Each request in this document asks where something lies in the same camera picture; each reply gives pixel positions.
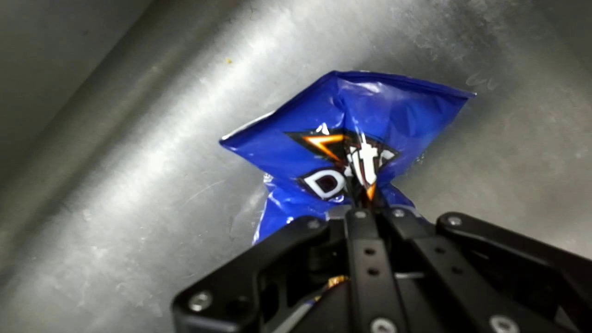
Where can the stainless steel double sink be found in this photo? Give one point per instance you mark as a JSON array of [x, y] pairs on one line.
[[123, 186]]

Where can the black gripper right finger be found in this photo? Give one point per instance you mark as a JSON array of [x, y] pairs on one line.
[[482, 271]]

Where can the blue doritos chip pack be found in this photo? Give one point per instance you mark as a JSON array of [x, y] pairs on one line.
[[371, 118]]

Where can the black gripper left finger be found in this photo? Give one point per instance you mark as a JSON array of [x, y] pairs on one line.
[[297, 271]]

